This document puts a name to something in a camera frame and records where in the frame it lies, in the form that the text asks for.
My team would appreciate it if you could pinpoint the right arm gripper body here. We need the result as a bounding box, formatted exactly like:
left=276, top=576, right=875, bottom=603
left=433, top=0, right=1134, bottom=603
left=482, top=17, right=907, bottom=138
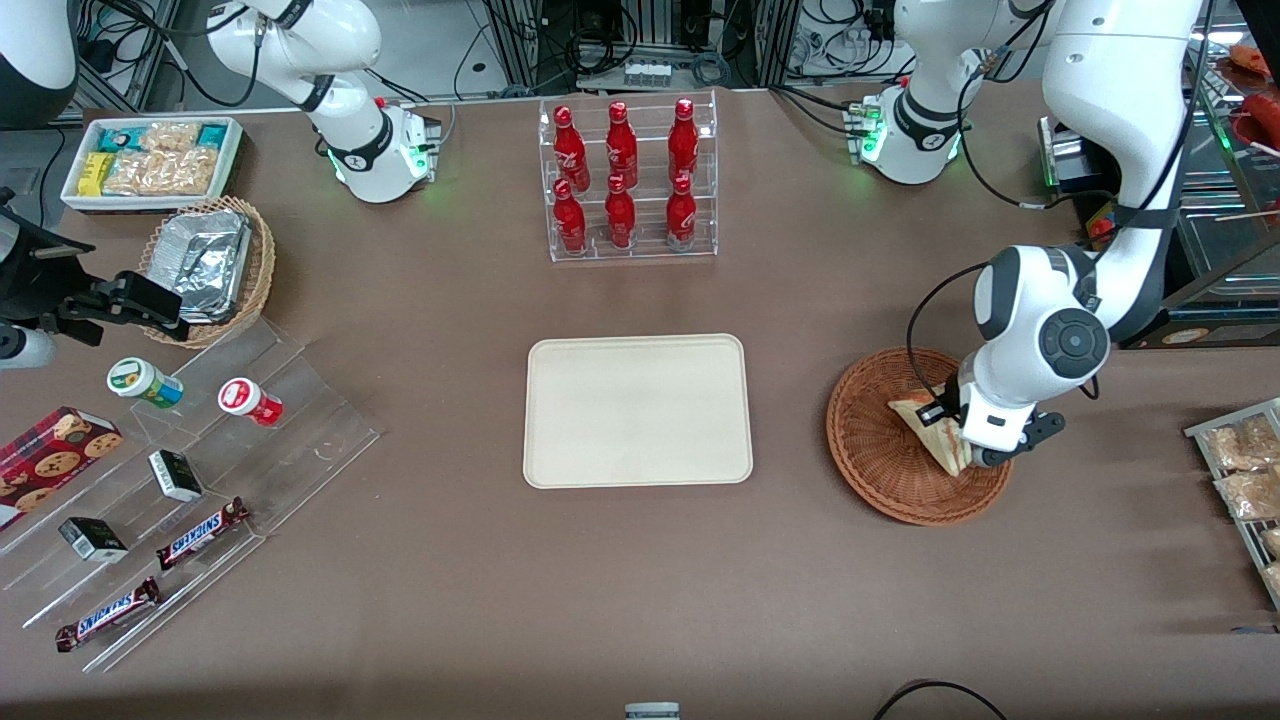
left=0, top=188, right=73, bottom=371

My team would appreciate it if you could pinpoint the triangle sandwich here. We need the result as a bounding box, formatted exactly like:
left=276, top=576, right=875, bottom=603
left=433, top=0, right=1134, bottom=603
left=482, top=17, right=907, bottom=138
left=888, top=398, right=973, bottom=478

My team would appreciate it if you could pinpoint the brown wicker basket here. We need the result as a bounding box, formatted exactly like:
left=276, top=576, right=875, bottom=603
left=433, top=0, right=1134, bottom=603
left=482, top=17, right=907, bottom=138
left=826, top=347, right=1015, bottom=527

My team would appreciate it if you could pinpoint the light wicker basket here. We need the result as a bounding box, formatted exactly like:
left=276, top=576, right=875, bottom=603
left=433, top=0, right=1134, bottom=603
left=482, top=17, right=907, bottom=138
left=138, top=196, right=277, bottom=349

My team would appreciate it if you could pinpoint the cream plastic tray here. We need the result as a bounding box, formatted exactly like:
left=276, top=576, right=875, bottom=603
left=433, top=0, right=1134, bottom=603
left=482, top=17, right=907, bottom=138
left=523, top=334, right=754, bottom=490

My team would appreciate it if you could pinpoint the aluminium foil container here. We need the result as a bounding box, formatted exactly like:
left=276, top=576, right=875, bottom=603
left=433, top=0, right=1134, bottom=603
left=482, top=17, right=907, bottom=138
left=150, top=210, right=253, bottom=323

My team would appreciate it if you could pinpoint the green white snack cup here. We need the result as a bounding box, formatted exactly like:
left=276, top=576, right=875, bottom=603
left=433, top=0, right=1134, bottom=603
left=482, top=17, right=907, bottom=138
left=107, top=357, right=185, bottom=409

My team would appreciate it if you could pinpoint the white plastic bin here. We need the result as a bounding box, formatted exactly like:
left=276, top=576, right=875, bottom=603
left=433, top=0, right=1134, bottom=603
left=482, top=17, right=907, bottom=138
left=60, top=116, right=245, bottom=214

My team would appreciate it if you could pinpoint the large clear snack bag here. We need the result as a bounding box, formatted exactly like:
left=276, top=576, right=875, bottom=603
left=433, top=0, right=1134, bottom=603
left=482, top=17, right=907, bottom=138
left=103, top=148, right=219, bottom=197

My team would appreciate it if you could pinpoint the red white snack cup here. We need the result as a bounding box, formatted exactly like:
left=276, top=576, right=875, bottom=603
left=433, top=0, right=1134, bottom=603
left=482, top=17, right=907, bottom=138
left=218, top=377, right=284, bottom=427

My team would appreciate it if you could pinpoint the small clear snack bag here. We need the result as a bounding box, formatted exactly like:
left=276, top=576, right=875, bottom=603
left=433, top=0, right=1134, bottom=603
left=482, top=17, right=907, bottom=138
left=140, top=121, right=203, bottom=153

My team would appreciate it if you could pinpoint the small black box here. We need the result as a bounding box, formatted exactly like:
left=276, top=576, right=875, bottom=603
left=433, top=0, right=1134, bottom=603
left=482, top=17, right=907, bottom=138
left=148, top=450, right=204, bottom=503
left=58, top=517, right=129, bottom=563

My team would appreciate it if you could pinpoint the red chocolate chip cookie box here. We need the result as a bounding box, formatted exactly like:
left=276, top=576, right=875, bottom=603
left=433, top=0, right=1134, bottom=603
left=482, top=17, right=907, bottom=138
left=0, top=406, right=124, bottom=531

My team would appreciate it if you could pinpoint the black food warmer yellow panel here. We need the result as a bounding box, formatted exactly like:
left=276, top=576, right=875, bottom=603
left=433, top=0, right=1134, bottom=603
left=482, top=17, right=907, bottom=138
left=1035, top=0, right=1280, bottom=351

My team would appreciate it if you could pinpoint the clear acrylic stepped stand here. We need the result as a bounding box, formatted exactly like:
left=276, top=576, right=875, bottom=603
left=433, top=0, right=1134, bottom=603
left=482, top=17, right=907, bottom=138
left=0, top=318, right=381, bottom=673

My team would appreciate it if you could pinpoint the Snickers bar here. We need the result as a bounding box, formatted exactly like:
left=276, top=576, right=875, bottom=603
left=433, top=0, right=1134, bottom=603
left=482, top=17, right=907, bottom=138
left=155, top=497, right=251, bottom=571
left=55, top=577, right=163, bottom=653

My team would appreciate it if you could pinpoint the steel warmer pan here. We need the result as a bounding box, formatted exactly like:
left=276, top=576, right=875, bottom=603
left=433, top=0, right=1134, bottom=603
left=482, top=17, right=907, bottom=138
left=1178, top=195, right=1280, bottom=286

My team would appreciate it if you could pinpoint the red bottle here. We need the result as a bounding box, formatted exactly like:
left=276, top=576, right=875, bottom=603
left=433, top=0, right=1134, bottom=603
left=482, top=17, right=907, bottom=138
left=668, top=98, right=700, bottom=183
left=606, top=101, right=639, bottom=187
left=605, top=175, right=637, bottom=249
left=553, top=106, right=589, bottom=191
left=666, top=174, right=698, bottom=247
left=553, top=180, right=588, bottom=254

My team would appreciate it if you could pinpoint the clear acrylic bottle rack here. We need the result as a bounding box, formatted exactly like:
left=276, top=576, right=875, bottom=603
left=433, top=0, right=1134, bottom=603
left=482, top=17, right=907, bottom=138
left=538, top=90, right=719, bottom=263

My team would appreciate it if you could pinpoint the red sausage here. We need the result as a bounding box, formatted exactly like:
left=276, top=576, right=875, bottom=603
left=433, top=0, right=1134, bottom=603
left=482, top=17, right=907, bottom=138
left=1240, top=92, right=1280, bottom=151

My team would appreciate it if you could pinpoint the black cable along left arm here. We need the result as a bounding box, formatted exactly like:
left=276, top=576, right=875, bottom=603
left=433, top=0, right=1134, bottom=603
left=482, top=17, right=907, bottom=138
left=906, top=20, right=1181, bottom=403

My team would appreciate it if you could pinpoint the grey wire rack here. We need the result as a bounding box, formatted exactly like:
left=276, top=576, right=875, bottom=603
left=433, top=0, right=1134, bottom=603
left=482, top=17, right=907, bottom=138
left=1185, top=398, right=1280, bottom=611

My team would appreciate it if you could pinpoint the black cable loop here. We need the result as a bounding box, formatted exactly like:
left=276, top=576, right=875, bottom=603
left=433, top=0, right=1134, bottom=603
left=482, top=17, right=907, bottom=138
left=873, top=680, right=1009, bottom=720

